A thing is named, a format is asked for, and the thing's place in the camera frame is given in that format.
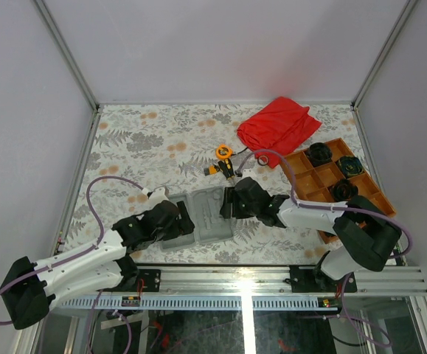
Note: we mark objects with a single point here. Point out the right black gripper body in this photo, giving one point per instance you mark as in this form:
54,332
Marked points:
241,210

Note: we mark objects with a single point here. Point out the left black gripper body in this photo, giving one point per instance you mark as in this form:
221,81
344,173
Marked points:
166,235

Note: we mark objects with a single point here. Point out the grey plastic tool case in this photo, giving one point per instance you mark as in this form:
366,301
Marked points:
203,207

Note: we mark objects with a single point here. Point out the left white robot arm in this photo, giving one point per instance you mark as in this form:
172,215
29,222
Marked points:
32,289

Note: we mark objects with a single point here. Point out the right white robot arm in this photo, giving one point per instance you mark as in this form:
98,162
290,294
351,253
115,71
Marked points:
368,237

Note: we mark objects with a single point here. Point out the black yellow screwdriver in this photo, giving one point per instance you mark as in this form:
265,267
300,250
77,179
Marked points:
226,168

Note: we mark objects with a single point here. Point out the black tape roll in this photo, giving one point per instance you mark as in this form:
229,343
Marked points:
263,160

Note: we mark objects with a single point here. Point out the hex key set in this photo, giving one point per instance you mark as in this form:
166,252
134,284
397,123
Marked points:
210,170

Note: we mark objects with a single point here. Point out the orange tape measure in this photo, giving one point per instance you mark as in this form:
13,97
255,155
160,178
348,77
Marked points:
223,152

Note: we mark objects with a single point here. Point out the wooden compartment tray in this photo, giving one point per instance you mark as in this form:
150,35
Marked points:
329,172

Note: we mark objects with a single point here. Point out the red folded cloth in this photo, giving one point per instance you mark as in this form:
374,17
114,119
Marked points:
283,125

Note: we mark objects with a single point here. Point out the black spinning top upper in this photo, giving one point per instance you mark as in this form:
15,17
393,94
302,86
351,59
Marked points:
319,153

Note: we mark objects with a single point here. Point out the black orange spinning top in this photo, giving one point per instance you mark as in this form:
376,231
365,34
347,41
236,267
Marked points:
343,190

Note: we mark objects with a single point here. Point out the green black spinning top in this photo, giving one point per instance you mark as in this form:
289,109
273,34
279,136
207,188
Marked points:
350,166

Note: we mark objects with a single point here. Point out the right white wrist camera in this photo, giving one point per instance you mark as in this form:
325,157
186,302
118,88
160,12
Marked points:
245,173

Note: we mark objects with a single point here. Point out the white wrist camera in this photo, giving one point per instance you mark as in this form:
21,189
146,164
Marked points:
156,196
245,173

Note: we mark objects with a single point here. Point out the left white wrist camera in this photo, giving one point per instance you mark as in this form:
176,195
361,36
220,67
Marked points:
156,196

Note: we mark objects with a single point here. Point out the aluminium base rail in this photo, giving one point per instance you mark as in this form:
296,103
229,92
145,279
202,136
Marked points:
270,287

